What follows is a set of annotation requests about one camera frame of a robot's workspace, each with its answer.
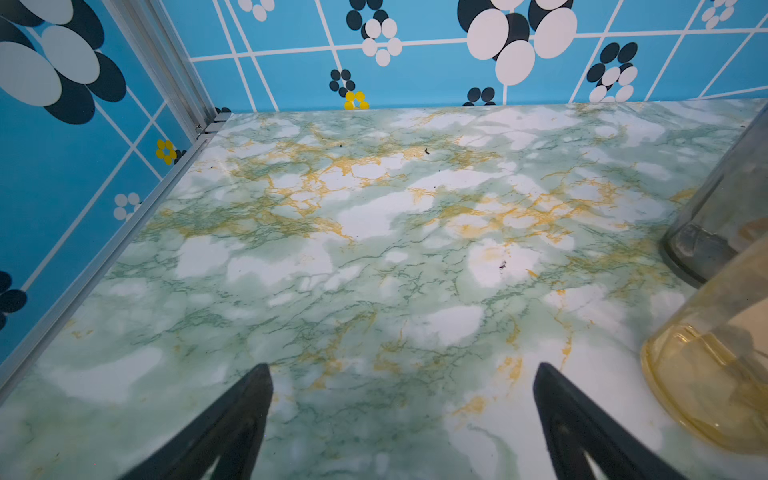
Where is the aluminium corner post left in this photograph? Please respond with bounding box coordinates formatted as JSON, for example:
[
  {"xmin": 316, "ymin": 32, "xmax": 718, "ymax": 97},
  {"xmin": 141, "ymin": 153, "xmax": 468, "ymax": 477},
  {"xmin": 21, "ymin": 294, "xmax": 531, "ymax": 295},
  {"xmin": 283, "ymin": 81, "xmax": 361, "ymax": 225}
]
[{"xmin": 104, "ymin": 0, "xmax": 229, "ymax": 139}]

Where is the tall grey glass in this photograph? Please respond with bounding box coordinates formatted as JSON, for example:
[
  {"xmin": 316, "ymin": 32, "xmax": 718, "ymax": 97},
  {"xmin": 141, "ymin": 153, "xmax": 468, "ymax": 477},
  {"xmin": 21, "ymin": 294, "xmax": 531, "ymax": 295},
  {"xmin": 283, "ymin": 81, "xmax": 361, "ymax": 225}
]
[{"xmin": 659, "ymin": 109, "xmax": 767, "ymax": 288}]

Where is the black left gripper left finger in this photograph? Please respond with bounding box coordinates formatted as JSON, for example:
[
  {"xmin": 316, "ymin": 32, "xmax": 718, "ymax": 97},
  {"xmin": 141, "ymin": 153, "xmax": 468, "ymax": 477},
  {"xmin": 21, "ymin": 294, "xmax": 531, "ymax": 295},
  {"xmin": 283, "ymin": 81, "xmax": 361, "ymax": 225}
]
[{"xmin": 123, "ymin": 363, "xmax": 273, "ymax": 479}]

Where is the yellow short glass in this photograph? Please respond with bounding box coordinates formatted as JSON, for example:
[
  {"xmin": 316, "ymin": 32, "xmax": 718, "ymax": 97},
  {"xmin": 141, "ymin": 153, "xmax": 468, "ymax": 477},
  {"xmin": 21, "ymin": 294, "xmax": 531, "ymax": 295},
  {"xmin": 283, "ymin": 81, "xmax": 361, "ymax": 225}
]
[{"xmin": 640, "ymin": 238, "xmax": 767, "ymax": 456}]

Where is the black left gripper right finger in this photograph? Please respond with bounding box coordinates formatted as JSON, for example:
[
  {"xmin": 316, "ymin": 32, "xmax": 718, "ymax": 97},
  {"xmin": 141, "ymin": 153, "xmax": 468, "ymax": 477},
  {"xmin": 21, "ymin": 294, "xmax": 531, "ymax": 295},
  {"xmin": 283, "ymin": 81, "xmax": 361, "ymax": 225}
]
[{"xmin": 533, "ymin": 363, "xmax": 685, "ymax": 480}]

